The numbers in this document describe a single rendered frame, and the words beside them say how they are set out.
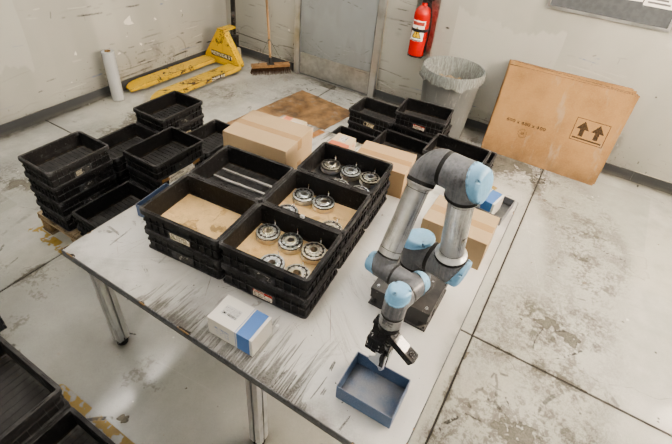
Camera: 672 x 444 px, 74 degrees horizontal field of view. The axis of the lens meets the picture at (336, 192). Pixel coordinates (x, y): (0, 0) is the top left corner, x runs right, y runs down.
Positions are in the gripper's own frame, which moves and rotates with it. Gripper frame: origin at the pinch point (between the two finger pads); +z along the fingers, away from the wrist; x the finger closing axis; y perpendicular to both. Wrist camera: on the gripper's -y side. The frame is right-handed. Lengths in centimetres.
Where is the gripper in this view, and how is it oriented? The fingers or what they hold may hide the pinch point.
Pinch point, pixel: (383, 367)
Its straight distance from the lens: 165.2
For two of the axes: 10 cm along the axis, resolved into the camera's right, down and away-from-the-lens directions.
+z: -1.5, 8.5, 5.0
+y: -8.3, -3.8, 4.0
